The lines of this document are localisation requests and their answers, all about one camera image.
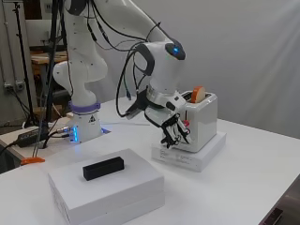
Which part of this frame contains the white hanging sheet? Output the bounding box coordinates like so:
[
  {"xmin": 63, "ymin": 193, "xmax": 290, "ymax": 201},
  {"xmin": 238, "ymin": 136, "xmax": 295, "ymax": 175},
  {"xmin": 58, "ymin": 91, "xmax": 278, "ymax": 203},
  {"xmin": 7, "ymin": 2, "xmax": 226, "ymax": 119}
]
[{"xmin": 93, "ymin": 0, "xmax": 300, "ymax": 140}]

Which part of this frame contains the black stand pole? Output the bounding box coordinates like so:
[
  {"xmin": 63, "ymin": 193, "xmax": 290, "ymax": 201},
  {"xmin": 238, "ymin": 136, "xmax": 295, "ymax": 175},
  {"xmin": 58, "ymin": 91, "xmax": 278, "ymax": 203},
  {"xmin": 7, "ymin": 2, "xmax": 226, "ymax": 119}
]
[{"xmin": 37, "ymin": 0, "xmax": 64, "ymax": 148}]

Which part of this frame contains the black power box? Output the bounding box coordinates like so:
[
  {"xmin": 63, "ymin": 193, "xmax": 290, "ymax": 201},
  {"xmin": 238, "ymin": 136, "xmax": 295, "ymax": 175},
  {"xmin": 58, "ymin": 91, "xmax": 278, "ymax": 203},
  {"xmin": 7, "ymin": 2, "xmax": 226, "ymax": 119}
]
[{"xmin": 17, "ymin": 127, "xmax": 50, "ymax": 148}]

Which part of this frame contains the black cable with blue plug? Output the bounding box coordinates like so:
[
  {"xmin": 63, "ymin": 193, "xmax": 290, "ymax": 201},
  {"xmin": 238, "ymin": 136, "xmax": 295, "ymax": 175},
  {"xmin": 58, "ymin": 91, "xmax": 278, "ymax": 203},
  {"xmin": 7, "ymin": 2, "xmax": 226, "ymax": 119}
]
[{"xmin": 123, "ymin": 69, "xmax": 133, "ymax": 101}]

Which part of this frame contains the toast slice with brown crust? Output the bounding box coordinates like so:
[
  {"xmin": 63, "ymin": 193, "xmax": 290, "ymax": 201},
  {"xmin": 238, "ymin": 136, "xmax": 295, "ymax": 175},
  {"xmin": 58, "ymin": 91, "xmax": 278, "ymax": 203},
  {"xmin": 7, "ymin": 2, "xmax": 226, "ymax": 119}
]
[{"xmin": 190, "ymin": 86, "xmax": 207, "ymax": 104}]

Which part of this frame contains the black cable bundle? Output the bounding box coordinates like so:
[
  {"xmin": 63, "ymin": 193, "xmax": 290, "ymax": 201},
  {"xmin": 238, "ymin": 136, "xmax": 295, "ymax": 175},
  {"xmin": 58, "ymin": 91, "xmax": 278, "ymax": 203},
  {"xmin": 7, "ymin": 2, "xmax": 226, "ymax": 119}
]
[{"xmin": 87, "ymin": 0, "xmax": 163, "ymax": 118}]

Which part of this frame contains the white steel toaster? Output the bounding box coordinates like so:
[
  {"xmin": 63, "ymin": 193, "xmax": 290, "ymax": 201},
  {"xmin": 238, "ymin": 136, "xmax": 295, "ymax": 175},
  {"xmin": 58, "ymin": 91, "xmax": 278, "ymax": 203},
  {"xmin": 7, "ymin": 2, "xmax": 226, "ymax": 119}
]
[{"xmin": 170, "ymin": 91, "xmax": 218, "ymax": 154}]

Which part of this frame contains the black tripod stand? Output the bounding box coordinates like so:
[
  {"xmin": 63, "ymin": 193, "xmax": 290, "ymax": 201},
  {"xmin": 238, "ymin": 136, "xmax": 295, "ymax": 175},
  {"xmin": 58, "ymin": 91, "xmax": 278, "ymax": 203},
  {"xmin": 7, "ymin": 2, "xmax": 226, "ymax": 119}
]
[{"xmin": 12, "ymin": 0, "xmax": 39, "ymax": 128}]

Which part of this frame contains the orange clamp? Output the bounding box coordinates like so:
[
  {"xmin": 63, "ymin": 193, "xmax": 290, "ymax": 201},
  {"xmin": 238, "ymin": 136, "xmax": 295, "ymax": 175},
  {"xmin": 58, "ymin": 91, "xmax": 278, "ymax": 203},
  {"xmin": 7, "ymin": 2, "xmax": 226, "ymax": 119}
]
[{"xmin": 20, "ymin": 157, "xmax": 46, "ymax": 166}]

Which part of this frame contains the wooden workbench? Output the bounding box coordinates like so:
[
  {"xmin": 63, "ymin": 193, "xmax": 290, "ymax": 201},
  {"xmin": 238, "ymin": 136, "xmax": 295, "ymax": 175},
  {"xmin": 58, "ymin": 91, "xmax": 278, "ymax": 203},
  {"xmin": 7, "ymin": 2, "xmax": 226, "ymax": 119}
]
[{"xmin": 30, "ymin": 51, "xmax": 68, "ymax": 66}]

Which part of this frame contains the black block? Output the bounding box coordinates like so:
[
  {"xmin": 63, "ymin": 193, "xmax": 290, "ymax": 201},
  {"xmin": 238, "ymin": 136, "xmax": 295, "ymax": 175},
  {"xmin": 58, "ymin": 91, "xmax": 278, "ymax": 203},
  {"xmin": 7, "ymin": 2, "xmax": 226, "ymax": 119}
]
[{"xmin": 82, "ymin": 156, "xmax": 126, "ymax": 182}]

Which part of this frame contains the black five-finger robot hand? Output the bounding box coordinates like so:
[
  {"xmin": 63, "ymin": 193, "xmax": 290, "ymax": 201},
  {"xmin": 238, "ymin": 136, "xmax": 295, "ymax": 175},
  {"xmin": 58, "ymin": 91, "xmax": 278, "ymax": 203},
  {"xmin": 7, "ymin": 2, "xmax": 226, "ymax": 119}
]
[{"xmin": 143, "ymin": 92, "xmax": 192, "ymax": 149}]

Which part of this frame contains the grey wall socket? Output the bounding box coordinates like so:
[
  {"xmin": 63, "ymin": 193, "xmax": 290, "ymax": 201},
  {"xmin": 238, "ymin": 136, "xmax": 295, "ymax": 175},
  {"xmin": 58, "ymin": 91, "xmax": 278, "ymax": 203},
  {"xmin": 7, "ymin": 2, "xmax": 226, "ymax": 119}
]
[{"xmin": 3, "ymin": 81, "xmax": 25, "ymax": 92}]

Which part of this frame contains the white flat box with print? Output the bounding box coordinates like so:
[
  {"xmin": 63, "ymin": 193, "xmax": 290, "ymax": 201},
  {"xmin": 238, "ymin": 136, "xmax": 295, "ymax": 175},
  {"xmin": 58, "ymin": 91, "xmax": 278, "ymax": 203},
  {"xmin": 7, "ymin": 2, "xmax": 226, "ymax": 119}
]
[{"xmin": 151, "ymin": 130, "xmax": 227, "ymax": 173}]

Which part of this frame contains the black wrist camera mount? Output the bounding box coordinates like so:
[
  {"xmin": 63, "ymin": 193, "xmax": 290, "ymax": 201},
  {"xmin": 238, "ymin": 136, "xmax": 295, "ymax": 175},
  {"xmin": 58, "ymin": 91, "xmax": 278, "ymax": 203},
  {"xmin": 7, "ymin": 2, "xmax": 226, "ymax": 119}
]
[{"xmin": 125, "ymin": 88, "xmax": 150, "ymax": 120}]

